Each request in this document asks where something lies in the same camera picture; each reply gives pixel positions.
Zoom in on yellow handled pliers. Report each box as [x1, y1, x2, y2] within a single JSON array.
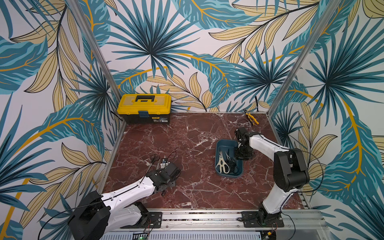
[[244, 109, 259, 126]]

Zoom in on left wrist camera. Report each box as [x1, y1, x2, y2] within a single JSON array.
[[159, 158, 170, 169]]

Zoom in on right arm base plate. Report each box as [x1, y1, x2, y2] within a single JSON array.
[[237, 211, 285, 228]]

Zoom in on aluminium front rail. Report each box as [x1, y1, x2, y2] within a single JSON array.
[[101, 209, 332, 240]]

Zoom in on black handled scissors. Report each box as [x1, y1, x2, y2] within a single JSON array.
[[225, 150, 239, 175]]

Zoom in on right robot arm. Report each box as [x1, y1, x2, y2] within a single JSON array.
[[235, 127, 310, 225]]

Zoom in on right metal frame post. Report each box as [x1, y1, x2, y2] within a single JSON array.
[[267, 0, 342, 118]]

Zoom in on left metal frame post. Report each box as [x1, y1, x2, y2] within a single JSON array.
[[67, 0, 122, 100]]

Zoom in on cream handled kitchen scissors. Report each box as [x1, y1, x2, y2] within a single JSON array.
[[216, 151, 230, 174]]

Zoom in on teal plastic storage box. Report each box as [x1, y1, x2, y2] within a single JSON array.
[[215, 140, 244, 179]]

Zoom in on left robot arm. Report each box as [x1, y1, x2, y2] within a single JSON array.
[[68, 163, 181, 240]]

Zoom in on metal frame post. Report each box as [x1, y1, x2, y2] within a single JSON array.
[[67, 0, 122, 100], [267, 0, 342, 118]]

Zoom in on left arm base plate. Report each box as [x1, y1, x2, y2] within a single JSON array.
[[121, 212, 163, 230]]

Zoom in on yellow black toolbox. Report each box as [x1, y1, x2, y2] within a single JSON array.
[[117, 94, 172, 124]]

